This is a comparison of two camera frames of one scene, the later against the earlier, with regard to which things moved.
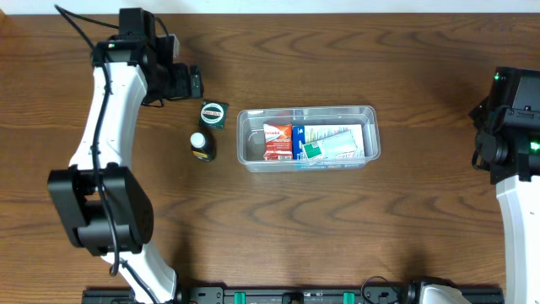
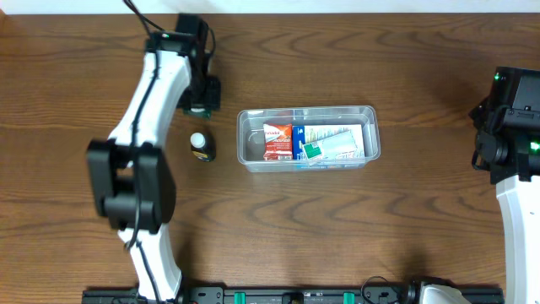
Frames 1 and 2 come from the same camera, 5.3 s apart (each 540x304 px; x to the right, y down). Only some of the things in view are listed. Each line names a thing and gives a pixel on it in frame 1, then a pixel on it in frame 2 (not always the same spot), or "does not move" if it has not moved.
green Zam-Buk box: [213, 116] → [206, 113]
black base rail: [290, 295] does not move
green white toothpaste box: [342, 146] does not move
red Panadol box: [278, 142] does not move
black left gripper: [186, 82] → [202, 99]
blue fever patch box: [307, 133] does not move
